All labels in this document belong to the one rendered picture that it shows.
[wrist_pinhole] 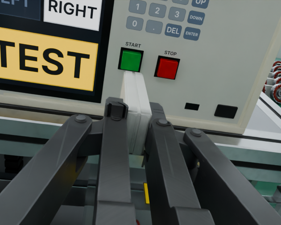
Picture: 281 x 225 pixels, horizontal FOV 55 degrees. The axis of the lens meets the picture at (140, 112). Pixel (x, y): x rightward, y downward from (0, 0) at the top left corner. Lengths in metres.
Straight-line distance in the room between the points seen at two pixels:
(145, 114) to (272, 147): 0.22
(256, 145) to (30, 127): 0.24
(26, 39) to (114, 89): 0.10
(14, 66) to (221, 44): 0.21
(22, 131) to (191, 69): 0.18
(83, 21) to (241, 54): 0.16
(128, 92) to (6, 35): 0.15
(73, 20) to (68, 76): 0.06
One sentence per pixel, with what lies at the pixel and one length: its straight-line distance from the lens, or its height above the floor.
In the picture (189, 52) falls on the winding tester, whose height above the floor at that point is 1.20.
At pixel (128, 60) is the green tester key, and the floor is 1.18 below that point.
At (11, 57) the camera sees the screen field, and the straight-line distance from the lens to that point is 0.29.
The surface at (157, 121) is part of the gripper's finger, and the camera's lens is 0.15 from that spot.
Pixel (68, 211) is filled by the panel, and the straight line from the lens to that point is 0.58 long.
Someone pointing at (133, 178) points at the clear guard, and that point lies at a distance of 0.30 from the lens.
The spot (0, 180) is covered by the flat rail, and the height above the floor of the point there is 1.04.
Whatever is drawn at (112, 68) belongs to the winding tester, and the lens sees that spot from 0.28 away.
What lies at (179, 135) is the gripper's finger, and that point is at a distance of 0.15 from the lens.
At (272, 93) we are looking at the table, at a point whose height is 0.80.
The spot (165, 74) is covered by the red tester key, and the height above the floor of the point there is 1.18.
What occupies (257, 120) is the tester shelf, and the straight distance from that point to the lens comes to 0.40.
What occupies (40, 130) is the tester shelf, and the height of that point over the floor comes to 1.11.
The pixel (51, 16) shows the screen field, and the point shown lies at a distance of 0.27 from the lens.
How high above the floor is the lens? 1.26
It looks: 27 degrees down
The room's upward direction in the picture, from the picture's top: 12 degrees clockwise
